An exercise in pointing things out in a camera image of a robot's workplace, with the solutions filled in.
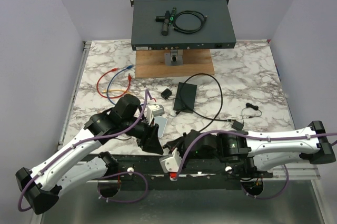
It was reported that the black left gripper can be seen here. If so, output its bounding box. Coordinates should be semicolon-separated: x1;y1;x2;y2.
121;117;164;155

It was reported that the white grey small switch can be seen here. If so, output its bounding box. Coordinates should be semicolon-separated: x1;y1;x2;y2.
154;116;168;138

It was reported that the black power adapter with cable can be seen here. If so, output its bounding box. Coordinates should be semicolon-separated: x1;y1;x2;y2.
161;88;185;115

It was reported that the blue ethernet cable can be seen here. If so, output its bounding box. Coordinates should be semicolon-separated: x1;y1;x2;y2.
106;66;133;104

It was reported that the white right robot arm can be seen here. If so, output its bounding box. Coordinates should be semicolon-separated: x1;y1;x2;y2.
160;121;336;178

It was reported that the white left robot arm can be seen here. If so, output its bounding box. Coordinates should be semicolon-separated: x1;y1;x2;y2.
15;94;164;215

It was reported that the small black power adapter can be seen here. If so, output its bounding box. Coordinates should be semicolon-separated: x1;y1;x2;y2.
231;103;263;130

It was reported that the wooden board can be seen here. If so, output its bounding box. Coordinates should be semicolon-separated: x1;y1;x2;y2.
135;49;214;79

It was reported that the grey rack unit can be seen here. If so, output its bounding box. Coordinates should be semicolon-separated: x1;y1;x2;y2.
131;0;236;51

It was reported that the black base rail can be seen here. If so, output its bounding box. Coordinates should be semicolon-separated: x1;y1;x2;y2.
105;155;273;190

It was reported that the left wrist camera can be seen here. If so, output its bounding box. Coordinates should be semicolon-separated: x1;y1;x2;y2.
146;104;165;125

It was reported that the black network switch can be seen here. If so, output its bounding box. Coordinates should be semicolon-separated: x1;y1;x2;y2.
173;82;197;114

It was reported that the red ethernet cable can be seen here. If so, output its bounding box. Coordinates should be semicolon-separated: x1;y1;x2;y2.
96;68;133;96

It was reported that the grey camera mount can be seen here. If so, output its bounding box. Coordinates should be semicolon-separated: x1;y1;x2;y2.
164;49;183;66

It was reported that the black coiled cable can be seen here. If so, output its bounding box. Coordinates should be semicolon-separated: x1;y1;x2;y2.
173;10;209;34

